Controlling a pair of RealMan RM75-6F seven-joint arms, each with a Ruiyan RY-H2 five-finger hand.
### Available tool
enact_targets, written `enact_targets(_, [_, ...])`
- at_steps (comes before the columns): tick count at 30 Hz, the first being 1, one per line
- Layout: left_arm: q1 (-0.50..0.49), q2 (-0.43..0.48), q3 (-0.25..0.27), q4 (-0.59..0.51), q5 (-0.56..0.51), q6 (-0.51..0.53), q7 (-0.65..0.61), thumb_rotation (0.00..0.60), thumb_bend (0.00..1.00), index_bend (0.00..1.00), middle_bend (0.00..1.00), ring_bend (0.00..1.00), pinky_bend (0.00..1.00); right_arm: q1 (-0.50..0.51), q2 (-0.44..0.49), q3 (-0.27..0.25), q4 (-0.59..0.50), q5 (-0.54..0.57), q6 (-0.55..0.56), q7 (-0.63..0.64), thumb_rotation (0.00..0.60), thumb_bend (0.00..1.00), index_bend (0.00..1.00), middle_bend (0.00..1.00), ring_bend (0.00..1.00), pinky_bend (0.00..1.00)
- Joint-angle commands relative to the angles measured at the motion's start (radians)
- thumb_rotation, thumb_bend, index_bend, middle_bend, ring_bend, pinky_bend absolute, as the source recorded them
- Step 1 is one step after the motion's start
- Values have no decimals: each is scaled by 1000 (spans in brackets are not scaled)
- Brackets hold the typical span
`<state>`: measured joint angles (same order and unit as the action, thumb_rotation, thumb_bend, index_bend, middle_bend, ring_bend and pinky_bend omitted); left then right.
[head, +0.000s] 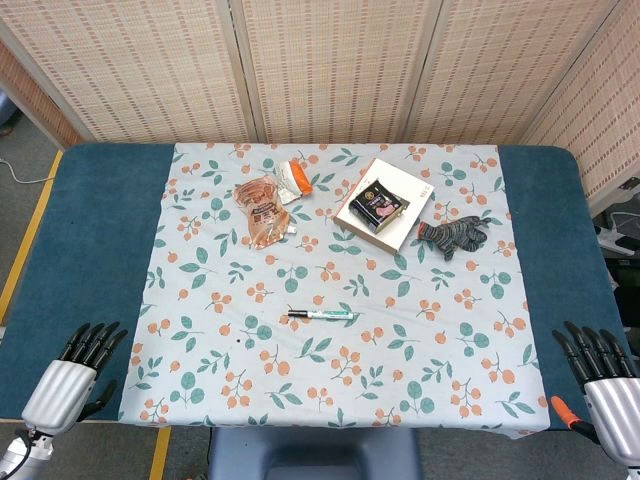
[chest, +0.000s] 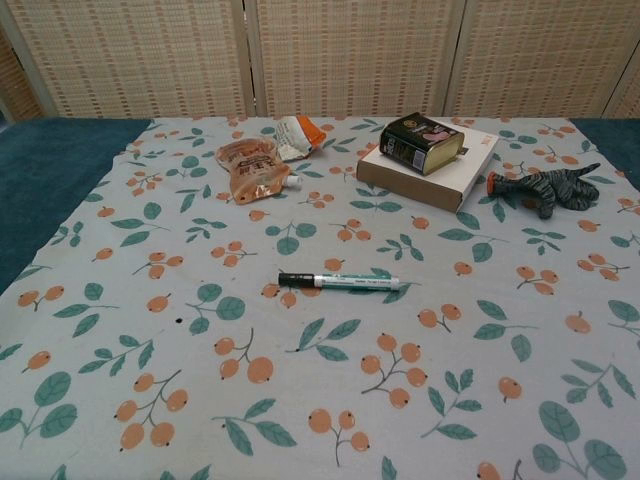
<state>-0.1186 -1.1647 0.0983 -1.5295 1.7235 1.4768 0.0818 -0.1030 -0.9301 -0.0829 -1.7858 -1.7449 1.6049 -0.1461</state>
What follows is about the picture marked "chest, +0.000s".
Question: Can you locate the orange snack bag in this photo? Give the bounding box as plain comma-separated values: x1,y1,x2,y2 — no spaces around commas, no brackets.
215,139,304,207

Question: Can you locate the white orange crumpled pouch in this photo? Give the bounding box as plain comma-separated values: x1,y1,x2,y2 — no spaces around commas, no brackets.
275,114,329,163

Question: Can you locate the small black packet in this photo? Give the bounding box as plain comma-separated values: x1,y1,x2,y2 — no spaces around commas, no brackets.
378,112,469,178

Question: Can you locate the flat white cardboard box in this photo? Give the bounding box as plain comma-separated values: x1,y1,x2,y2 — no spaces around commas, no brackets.
355,117,501,214

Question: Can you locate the woven bamboo screen panel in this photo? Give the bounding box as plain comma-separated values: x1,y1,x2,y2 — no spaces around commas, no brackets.
4,0,257,122
251,0,465,122
458,0,640,122
0,0,52,124

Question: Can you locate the floral orange berry tablecloth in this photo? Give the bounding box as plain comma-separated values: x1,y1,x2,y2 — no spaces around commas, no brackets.
0,115,640,480

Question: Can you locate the grey striped knit glove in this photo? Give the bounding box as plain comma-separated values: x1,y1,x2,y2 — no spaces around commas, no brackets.
486,161,604,221

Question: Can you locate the pen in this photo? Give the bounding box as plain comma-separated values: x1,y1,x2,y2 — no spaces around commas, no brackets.
313,272,402,293

